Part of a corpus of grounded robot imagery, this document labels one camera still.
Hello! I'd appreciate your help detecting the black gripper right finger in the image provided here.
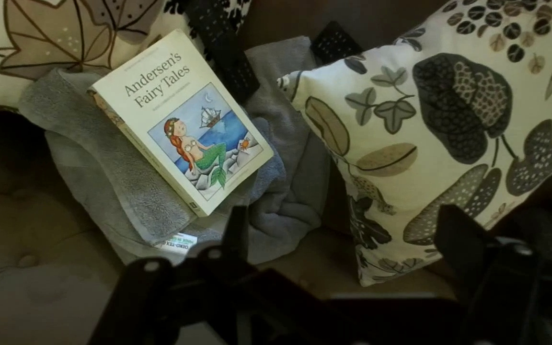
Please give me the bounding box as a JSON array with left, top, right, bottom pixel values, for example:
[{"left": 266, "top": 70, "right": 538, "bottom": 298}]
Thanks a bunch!
[{"left": 432, "top": 203, "right": 552, "bottom": 345}]

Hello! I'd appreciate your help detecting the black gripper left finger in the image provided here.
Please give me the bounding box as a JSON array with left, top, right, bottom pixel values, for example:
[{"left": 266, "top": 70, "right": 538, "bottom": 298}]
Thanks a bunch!
[{"left": 89, "top": 203, "right": 302, "bottom": 345}]

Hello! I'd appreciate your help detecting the white fairy tales book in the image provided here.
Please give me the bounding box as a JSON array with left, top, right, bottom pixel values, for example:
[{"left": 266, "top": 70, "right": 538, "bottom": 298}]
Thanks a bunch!
[{"left": 87, "top": 28, "right": 275, "bottom": 218}]

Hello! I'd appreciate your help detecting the brown grey tufted sofa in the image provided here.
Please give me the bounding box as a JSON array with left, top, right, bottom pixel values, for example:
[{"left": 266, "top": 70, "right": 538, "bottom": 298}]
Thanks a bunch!
[{"left": 0, "top": 0, "right": 552, "bottom": 345}]

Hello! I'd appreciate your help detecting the grey towel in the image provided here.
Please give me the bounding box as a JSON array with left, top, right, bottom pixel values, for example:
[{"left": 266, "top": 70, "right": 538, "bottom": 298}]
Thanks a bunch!
[{"left": 16, "top": 34, "right": 329, "bottom": 266}]

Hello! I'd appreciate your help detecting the cream pillow with dark fruit print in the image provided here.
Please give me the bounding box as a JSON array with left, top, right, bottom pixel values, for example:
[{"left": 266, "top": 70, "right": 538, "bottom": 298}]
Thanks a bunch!
[{"left": 275, "top": 0, "right": 552, "bottom": 287}]

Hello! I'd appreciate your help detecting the long black remote control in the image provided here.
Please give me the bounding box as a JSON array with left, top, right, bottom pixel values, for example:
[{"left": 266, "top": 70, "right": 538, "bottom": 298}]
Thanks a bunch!
[{"left": 181, "top": 0, "right": 262, "bottom": 103}]

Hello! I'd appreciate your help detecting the cream pillow with brown leaf print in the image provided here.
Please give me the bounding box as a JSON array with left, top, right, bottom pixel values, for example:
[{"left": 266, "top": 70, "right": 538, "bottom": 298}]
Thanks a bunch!
[{"left": 0, "top": 0, "right": 252, "bottom": 107}]

